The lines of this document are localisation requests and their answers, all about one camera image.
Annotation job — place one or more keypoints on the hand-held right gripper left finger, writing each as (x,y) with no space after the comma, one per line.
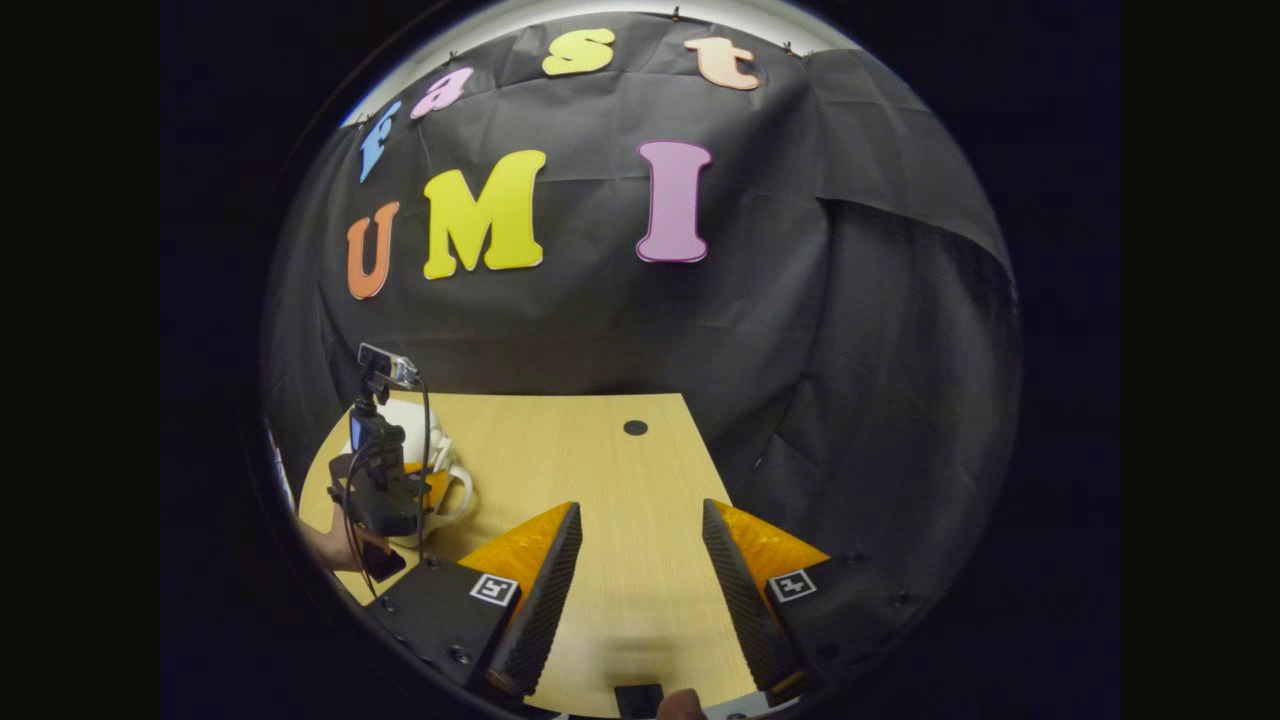
(545,610)

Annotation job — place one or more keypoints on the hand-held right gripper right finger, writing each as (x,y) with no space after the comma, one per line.
(745,610)

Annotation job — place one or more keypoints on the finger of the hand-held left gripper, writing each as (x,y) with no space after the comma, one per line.
(440,490)

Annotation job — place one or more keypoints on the black backdrop cloth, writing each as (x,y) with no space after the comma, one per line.
(750,330)

